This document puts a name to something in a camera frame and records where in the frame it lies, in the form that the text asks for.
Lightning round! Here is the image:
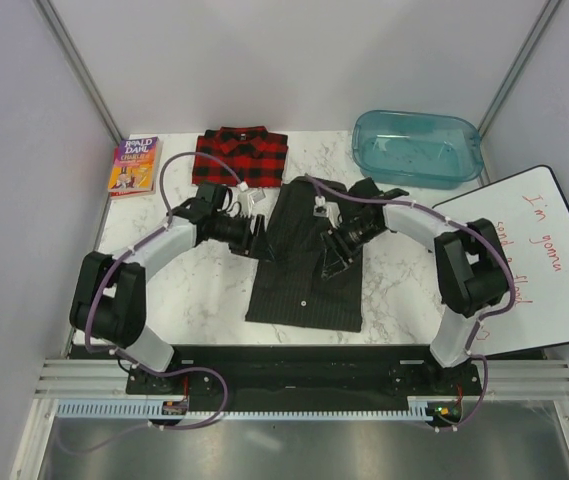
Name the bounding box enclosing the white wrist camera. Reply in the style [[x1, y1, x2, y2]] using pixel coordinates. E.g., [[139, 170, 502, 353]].
[[313, 196, 342, 228], [237, 182, 265, 217]]

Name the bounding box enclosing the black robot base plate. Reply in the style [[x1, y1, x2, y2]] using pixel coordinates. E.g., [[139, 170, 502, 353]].
[[126, 346, 481, 411]]

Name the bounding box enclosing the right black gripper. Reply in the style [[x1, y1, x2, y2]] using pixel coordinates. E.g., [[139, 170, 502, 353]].
[[321, 217, 385, 280]]

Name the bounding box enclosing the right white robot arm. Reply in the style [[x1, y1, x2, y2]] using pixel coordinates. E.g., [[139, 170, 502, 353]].
[[310, 178, 515, 394]]

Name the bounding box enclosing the dark pinstriped long sleeve shirt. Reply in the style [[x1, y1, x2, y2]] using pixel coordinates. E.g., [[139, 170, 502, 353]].
[[245, 177, 363, 333]]

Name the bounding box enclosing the white slotted cable duct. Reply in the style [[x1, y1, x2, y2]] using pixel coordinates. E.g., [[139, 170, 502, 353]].
[[56, 399, 451, 421]]

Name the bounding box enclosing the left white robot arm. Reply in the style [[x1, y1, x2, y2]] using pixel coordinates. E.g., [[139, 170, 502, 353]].
[[69, 182, 274, 393]]

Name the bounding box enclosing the teal transparent plastic bin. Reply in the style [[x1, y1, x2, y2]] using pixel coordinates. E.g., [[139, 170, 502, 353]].
[[351, 110, 484, 190]]

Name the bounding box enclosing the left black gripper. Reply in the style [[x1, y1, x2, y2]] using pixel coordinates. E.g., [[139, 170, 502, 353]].
[[212, 212, 276, 263]]

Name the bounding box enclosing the whiteboard with red writing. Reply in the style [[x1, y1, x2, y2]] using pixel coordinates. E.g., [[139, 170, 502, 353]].
[[435, 165, 569, 356]]

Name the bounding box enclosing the Roald Dahl paperback book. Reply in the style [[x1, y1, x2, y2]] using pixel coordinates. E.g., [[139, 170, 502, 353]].
[[108, 136, 162, 198]]

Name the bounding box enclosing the red black plaid folded shirt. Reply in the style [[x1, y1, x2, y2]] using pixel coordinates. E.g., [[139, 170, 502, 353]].
[[195, 126, 288, 188]]

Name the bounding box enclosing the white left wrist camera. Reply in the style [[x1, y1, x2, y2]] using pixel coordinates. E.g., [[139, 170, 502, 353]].
[[237, 182, 265, 217]]

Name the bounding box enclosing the aluminium frame rail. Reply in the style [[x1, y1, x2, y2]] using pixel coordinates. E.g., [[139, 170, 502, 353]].
[[34, 360, 569, 401]]

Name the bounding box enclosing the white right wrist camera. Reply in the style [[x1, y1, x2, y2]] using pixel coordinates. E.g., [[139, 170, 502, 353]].
[[313, 196, 342, 228]]

